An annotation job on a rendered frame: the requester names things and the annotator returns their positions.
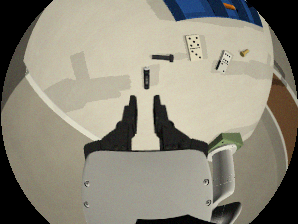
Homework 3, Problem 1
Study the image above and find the blue bin rack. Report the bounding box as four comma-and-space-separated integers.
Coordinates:
163, 0, 263, 28

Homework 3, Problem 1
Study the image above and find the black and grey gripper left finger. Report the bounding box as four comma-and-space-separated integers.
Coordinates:
84, 95, 138, 160

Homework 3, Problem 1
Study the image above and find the black battery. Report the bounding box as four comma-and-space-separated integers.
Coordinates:
144, 67, 150, 90

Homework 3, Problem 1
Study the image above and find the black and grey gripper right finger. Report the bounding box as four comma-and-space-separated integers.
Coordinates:
153, 95, 209, 158

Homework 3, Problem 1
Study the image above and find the black bolt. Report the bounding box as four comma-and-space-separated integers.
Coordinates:
152, 54, 174, 63

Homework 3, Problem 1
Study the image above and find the white domino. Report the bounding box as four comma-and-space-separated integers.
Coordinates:
216, 50, 232, 74
185, 35, 203, 62

